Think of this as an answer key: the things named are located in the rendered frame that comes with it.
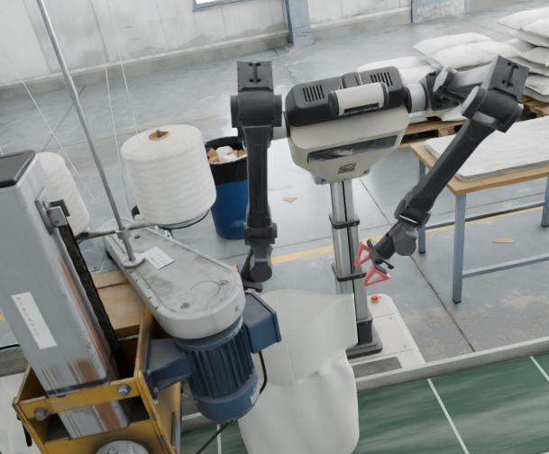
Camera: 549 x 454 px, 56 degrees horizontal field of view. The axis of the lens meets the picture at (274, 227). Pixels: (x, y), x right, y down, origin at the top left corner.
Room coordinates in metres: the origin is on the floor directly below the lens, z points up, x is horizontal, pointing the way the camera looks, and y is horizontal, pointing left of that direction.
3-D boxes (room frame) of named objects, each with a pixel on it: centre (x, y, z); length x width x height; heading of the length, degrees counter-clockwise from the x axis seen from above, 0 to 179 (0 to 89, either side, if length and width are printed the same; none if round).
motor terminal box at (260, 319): (0.88, 0.08, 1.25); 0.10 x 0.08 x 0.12; 28
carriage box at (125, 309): (0.85, 0.41, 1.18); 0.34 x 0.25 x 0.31; 3
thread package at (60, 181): (0.97, 0.45, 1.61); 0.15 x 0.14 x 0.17; 93
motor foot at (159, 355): (0.79, 0.26, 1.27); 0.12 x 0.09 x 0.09; 3
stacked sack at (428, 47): (4.94, -1.99, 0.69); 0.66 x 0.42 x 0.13; 90
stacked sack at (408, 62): (4.92, -1.40, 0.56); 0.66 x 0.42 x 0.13; 87
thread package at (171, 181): (0.98, 0.19, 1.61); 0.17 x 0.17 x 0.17
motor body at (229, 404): (0.83, 0.17, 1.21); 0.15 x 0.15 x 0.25
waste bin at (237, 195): (3.45, 0.25, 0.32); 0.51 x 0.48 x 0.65; 3
